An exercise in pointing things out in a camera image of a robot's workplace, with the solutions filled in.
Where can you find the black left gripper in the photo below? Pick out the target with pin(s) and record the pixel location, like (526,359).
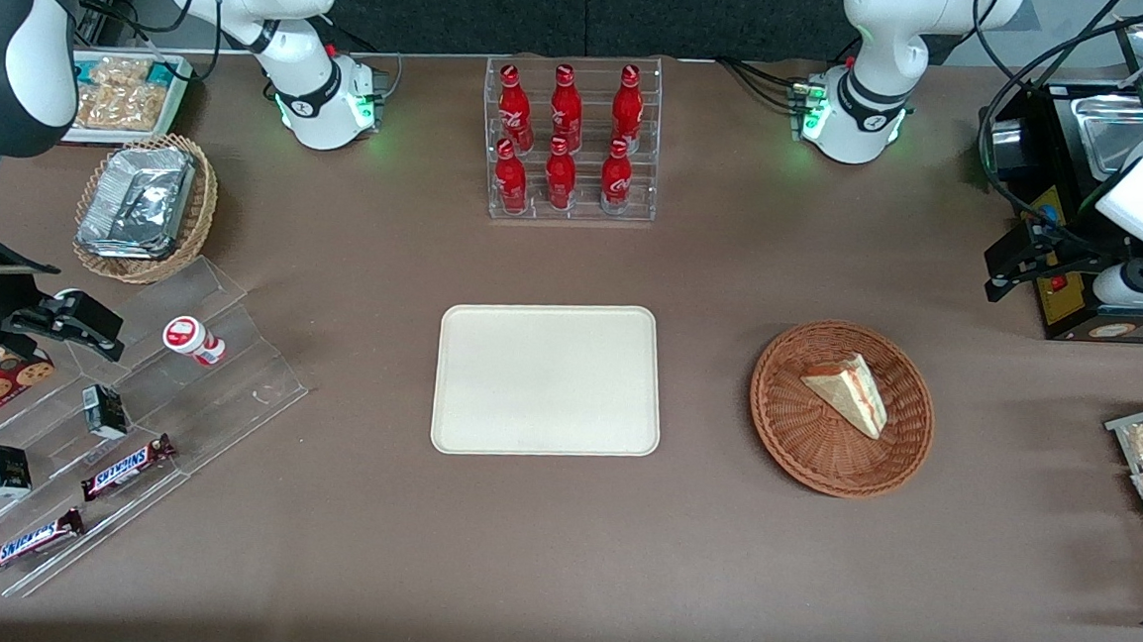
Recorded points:
(1060,244)

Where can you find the triangular sandwich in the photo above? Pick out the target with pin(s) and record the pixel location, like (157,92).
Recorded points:
(850,390)

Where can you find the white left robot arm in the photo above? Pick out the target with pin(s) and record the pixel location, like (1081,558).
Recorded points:
(876,42)

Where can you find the tan oval wicker basket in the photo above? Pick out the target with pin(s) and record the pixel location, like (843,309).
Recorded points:
(195,224)

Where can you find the white tray of snack bags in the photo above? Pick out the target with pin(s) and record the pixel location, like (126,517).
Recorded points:
(124,95)

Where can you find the brown round wicker basket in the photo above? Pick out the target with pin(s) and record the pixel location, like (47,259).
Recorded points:
(812,445)

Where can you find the cream plastic tray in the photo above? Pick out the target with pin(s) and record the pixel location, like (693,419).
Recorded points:
(548,379)

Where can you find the black food warmer cabinet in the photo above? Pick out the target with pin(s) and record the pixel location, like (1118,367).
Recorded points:
(1069,302)

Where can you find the small black drink carton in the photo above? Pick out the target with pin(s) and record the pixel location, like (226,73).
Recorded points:
(5,471)
(105,412)

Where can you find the red white yogurt bottle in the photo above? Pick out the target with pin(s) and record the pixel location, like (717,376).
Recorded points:
(191,338)

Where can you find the stacked aluminium foil containers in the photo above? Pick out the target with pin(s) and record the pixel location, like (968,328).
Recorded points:
(137,200)

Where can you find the brown Snickers bar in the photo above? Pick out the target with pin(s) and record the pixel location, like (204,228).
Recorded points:
(30,541)
(126,467)

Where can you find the clear acrylic stepped display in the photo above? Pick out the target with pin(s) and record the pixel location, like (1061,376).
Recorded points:
(230,380)

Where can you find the red cola bottle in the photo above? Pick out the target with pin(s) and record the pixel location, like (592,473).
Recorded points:
(617,177)
(559,176)
(511,178)
(627,106)
(514,104)
(566,107)

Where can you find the clear acrylic bottle rack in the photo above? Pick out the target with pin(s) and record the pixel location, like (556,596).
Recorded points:
(571,207)

